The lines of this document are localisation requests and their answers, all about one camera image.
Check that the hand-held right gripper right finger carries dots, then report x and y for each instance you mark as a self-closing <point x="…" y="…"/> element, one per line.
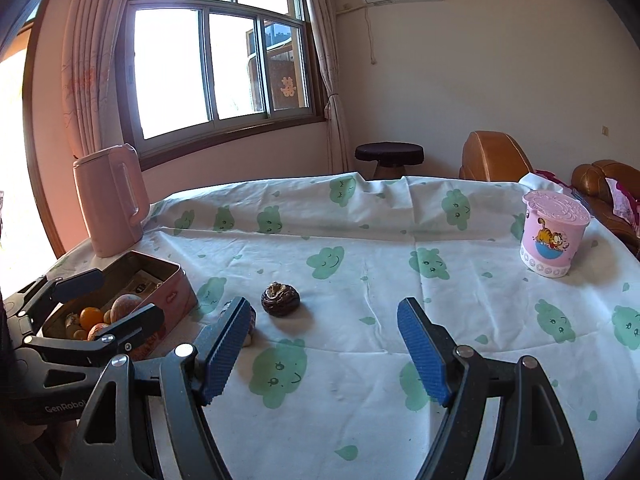
<point x="422" y="355"/>

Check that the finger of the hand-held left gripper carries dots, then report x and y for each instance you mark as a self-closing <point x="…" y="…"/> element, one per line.
<point x="135" y="322"/>
<point x="75" y="280"/>

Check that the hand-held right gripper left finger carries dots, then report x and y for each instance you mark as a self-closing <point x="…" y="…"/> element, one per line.
<point x="227" y="355"/>

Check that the small orange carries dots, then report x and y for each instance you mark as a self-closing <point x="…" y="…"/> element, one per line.
<point x="90" y="316"/>

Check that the pink tin box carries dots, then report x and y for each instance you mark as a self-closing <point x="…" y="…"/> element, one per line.
<point x="170" y="300"/>

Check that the tan round fruit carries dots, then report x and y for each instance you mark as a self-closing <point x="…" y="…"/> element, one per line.
<point x="125" y="305"/>

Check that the paper packet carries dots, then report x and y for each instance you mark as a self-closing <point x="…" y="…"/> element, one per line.
<point x="145" y="282"/>

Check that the pink kettle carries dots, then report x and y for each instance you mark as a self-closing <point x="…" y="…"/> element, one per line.
<point x="107" y="200"/>

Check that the white green cloud tablecloth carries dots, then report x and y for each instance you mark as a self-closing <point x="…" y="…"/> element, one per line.
<point x="350" y="240"/>

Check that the pink cartoon lidded cup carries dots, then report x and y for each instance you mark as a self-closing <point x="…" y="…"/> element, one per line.
<point x="550" y="240"/>

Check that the black round stool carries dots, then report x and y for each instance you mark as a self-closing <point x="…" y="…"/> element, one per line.
<point x="389" y="152"/>

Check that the brown leather armchair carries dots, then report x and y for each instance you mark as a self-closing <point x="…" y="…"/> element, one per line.
<point x="492" y="157"/>

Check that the pink floral curtain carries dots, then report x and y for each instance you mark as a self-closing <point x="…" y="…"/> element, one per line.
<point x="95" y="60"/>
<point x="327" y="85"/>

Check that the brown leather sofa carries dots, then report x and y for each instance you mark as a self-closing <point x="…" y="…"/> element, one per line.
<point x="590" y="177"/>

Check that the pink patterned cloth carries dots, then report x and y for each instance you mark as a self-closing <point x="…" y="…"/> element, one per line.
<point x="622" y="202"/>

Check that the sliding glass window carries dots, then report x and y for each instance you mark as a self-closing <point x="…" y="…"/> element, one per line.
<point x="215" y="60"/>

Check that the paper window decoration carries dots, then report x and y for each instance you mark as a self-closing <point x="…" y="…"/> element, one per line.
<point x="288" y="87"/>

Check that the air conditioner pipe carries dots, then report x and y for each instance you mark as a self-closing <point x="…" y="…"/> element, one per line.
<point x="371" y="35"/>

